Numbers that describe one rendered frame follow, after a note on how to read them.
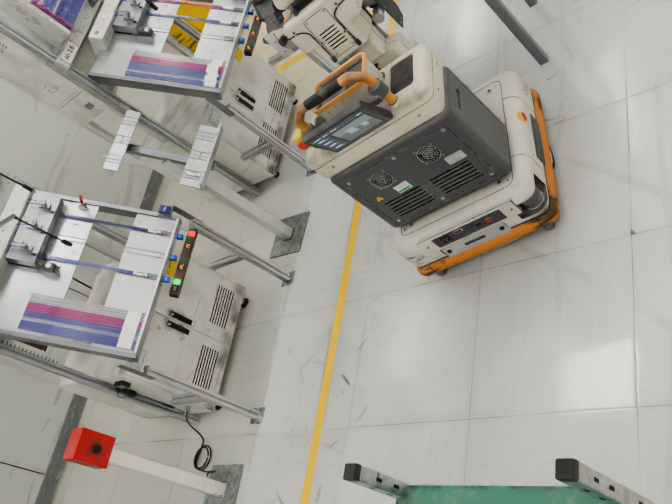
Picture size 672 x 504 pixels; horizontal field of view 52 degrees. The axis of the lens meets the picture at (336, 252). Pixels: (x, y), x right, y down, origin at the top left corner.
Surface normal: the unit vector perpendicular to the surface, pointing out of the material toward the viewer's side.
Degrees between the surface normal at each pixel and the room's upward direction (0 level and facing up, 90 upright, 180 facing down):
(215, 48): 44
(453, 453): 0
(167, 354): 90
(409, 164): 90
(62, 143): 89
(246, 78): 90
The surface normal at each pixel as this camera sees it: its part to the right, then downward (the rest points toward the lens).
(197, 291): 0.71, -0.22
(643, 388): -0.69, -0.44
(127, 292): 0.07, -0.46
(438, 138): -0.04, 0.82
